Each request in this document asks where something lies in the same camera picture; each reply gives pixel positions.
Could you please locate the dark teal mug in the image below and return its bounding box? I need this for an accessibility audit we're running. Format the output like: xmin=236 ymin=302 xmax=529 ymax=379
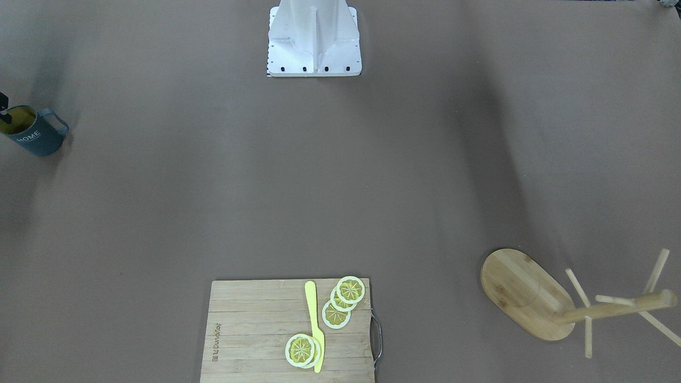
xmin=2 ymin=106 xmax=70 ymax=157

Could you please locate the wooden cup storage rack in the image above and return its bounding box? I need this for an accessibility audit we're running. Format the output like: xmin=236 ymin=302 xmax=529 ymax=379
xmin=480 ymin=249 xmax=679 ymax=358

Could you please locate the bamboo cutting board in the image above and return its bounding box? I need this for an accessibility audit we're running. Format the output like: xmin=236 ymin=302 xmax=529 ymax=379
xmin=200 ymin=277 xmax=384 ymax=382

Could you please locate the yellow plastic knife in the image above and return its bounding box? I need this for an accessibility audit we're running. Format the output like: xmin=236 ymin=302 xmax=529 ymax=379
xmin=304 ymin=280 xmax=326 ymax=373

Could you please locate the lemon slice near knife tip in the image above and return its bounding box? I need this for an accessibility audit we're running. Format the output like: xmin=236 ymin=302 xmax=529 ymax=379
xmin=285 ymin=333 xmax=314 ymax=369

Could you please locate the lemon slice row middle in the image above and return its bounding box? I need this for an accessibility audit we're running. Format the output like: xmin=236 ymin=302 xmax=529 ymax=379
xmin=330 ymin=288 xmax=357 ymax=312

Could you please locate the lemon slice row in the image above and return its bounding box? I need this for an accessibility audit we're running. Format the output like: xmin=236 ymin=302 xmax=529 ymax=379
xmin=335 ymin=276 xmax=367 ymax=305
xmin=322 ymin=301 xmax=351 ymax=329
xmin=330 ymin=288 xmax=357 ymax=312

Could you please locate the lemon slice row back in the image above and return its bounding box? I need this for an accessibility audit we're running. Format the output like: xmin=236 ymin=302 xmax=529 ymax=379
xmin=335 ymin=276 xmax=367 ymax=305

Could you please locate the lemon slice row front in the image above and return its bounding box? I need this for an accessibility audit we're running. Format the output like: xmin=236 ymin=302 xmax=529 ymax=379
xmin=322 ymin=301 xmax=351 ymax=329

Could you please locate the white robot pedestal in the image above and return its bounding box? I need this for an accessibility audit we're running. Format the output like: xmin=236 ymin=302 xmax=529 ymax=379
xmin=266 ymin=1 xmax=362 ymax=78

